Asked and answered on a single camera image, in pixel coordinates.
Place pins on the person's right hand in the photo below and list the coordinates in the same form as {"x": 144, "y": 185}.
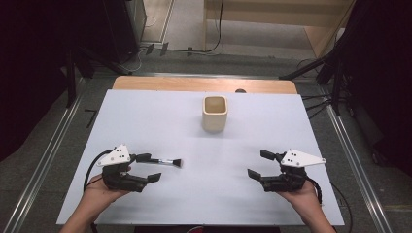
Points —
{"x": 304, "y": 198}

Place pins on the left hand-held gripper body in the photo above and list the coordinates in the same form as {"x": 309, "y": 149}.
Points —
{"x": 120, "y": 181}

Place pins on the black makeup brush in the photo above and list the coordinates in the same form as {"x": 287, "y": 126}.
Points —
{"x": 168, "y": 161}

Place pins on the beige square cup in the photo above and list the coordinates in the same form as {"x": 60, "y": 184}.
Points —
{"x": 214, "y": 121}

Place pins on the black cabinet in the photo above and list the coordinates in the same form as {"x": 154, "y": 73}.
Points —
{"x": 124, "y": 29}

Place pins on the white table mat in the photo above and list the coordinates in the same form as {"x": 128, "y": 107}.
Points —
{"x": 194, "y": 194}

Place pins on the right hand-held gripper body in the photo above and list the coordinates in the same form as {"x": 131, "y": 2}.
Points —
{"x": 285, "y": 183}

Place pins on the black metal stand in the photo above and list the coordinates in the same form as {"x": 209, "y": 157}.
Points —
{"x": 336, "y": 84}
{"x": 71, "y": 81}

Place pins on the light wooden shelf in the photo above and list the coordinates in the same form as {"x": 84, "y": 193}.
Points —
{"x": 259, "y": 17}

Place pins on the person's left hand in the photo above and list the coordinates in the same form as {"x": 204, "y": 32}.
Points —
{"x": 98, "y": 192}

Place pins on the dark round table grommet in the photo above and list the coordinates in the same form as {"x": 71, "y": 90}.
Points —
{"x": 240, "y": 91}

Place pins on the silver floor rail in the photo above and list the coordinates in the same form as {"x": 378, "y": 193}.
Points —
{"x": 42, "y": 168}
{"x": 359, "y": 168}

